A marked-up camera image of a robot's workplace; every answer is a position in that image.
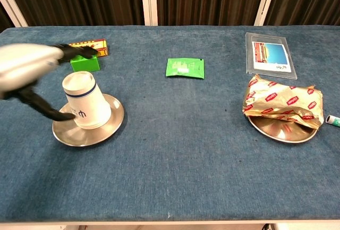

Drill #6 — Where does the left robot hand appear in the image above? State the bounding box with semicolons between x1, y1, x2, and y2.
0;42;98;122

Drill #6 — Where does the brown snack wrapper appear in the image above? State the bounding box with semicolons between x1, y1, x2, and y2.
242;73;324;130

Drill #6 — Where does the green toy brick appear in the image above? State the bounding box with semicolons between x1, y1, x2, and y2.
70;54;101;73

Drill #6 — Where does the yellow red small box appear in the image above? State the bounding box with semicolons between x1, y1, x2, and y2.
68;38;109;57

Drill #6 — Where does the round steel plate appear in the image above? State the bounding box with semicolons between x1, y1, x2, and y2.
246;115;318;143
52;93;125;147

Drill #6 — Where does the green sachet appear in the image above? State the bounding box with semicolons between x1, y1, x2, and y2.
165;57;206;80

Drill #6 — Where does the blue table cloth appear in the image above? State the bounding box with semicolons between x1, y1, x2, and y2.
0;25;340;222

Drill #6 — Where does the clear plastic card sleeve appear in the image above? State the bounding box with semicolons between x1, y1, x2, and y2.
244;32;298;80

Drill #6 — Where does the photo card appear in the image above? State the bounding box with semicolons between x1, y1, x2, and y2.
251;41;294;72

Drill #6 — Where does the green white marker pen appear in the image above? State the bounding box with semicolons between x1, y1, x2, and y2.
326;114;340;127

